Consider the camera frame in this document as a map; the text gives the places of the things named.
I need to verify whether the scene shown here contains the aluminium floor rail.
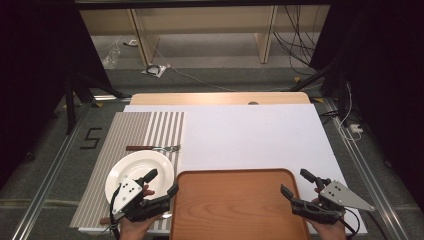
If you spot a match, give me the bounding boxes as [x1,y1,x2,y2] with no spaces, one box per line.
[11,99,91,240]
[324,98,401,240]

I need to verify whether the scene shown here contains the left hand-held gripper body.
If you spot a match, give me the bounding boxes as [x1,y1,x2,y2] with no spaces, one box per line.
[110,176,172,224]

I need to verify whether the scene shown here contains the clear empty plastic bag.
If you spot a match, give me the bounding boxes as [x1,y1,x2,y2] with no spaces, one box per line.
[101,44,123,69]

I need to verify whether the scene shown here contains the white power strip cable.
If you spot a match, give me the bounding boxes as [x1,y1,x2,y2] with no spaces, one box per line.
[338,81,363,141]

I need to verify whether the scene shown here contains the long white floor cable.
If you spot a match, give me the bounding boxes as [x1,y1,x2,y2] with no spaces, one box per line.
[153,43,294,93]

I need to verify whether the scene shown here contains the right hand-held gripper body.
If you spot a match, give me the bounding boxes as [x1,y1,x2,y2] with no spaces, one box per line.
[290,179,376,225]

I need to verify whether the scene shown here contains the wooden table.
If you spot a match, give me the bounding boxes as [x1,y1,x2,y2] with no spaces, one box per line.
[129,92,312,106]

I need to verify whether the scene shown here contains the wooden-handled fork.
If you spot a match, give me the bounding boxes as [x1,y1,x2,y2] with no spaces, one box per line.
[125,144,181,154]

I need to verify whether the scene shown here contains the wooden tray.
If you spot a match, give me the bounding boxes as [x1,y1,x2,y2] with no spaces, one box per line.
[169,168,313,240]

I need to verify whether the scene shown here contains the plastic bag with black cable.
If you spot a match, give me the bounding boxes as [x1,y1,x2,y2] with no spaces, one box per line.
[141,63,172,78]

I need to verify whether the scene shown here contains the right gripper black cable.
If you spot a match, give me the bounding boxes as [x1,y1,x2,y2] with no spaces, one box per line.
[342,206,362,238]

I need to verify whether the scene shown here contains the white board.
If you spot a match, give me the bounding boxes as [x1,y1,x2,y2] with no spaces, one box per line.
[78,103,368,234]

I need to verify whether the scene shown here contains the person's left hand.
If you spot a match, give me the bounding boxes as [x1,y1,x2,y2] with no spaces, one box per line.
[119,184,165,240]

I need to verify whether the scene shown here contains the person's right hand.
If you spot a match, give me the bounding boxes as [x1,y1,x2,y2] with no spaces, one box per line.
[306,196,348,240]

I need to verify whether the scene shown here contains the light wooden shelf unit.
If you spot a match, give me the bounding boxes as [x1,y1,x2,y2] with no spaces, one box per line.
[79,4,331,66]

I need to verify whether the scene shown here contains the striped placemat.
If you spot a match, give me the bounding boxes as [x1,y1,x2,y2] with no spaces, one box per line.
[69,111,186,231]

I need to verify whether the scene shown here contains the black metal stand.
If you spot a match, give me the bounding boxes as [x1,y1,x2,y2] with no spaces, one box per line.
[289,63,351,118]
[64,71,131,134]

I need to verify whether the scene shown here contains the white plate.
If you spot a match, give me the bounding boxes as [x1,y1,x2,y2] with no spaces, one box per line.
[104,149,175,205]

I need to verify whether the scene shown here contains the black curtain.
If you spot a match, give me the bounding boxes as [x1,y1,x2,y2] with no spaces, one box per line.
[0,0,113,188]
[309,0,424,201]

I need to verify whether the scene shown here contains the bundle of black cables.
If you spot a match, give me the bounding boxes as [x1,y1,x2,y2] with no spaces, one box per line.
[273,4,321,76]

